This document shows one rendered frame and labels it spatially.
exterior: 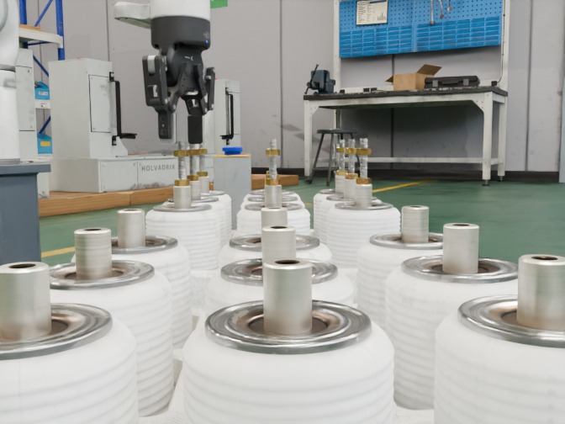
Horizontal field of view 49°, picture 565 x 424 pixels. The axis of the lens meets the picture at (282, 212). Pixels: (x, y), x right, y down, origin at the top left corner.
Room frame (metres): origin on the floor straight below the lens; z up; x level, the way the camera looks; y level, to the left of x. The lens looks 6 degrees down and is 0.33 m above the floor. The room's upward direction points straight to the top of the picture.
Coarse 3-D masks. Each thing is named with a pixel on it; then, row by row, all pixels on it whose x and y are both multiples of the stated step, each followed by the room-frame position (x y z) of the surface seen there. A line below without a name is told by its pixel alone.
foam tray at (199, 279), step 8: (232, 232) 1.09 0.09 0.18; (312, 232) 1.09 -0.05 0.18; (192, 272) 0.74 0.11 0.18; (200, 272) 0.74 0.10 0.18; (208, 272) 0.74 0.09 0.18; (216, 272) 0.74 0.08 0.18; (344, 272) 0.74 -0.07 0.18; (352, 272) 0.74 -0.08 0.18; (192, 280) 0.73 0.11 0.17; (200, 280) 0.73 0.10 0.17; (208, 280) 0.73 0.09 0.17; (352, 280) 0.73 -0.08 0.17; (192, 288) 0.73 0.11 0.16; (200, 288) 0.73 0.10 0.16; (192, 296) 0.73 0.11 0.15; (200, 296) 0.73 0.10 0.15; (192, 304) 0.73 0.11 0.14; (200, 304) 0.73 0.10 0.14
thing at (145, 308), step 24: (120, 288) 0.36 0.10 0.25; (144, 288) 0.37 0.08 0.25; (168, 288) 0.39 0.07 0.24; (120, 312) 0.35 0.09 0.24; (144, 312) 0.36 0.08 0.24; (168, 312) 0.39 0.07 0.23; (144, 336) 0.36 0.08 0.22; (168, 336) 0.38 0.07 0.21; (144, 360) 0.36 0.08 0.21; (168, 360) 0.38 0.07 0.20; (144, 384) 0.36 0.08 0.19; (168, 384) 0.38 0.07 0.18; (144, 408) 0.36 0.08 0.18
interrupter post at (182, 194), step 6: (174, 186) 0.80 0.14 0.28; (186, 186) 0.80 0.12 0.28; (174, 192) 0.80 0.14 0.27; (180, 192) 0.79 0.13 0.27; (186, 192) 0.80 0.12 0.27; (174, 198) 0.80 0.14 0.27; (180, 198) 0.79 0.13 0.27; (186, 198) 0.80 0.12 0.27; (174, 204) 0.80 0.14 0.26; (180, 204) 0.79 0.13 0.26; (186, 204) 0.80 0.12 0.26
